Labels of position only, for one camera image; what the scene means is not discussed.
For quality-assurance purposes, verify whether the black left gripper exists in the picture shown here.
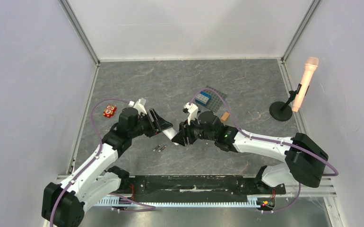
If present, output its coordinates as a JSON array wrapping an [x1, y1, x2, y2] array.
[[129, 108, 173, 139]]

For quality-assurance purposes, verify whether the white remote control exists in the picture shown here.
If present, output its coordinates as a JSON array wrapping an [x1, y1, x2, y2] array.
[[162, 127, 178, 141]]

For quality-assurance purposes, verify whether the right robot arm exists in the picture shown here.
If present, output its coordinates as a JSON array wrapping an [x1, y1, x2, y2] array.
[[172, 111, 328, 193]]

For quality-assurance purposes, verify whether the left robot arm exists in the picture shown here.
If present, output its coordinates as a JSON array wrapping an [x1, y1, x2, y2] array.
[[42, 107, 173, 227]]

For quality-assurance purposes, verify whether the grey lego brick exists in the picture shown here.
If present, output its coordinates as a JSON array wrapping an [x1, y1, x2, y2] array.
[[195, 94, 211, 106]]

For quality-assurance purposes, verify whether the blue lego brick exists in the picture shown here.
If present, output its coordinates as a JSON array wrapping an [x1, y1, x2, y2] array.
[[200, 91, 212, 103]]

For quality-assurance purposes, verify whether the small brown wooden block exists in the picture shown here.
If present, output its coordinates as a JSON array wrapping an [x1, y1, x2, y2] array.
[[220, 112, 230, 122]]

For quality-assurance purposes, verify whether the grey lego baseplate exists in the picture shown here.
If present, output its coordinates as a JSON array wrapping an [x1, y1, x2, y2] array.
[[203, 86, 227, 113]]

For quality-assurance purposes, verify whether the red owl toy block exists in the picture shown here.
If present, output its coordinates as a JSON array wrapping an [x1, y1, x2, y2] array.
[[103, 105, 117, 118]]

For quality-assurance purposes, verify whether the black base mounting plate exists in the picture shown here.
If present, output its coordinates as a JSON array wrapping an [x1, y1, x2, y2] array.
[[116, 175, 286, 203]]

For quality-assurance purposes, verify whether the black microphone stand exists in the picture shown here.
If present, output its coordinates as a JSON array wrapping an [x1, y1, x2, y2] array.
[[269, 83, 309, 122]]

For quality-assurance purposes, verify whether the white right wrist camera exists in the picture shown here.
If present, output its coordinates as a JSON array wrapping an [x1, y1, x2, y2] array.
[[183, 103, 199, 125]]

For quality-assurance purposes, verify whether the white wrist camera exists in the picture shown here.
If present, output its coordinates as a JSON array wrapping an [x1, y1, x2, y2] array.
[[128, 98, 147, 115], [183, 103, 199, 125]]

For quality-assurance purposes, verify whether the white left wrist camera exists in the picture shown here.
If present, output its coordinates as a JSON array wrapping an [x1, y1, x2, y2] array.
[[128, 98, 147, 115]]

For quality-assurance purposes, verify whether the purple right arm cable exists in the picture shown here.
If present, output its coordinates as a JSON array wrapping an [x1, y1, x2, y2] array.
[[191, 87, 339, 214]]

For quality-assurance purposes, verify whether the white cable duct strip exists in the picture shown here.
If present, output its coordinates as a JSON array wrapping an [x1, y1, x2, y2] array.
[[95, 195, 261, 209]]

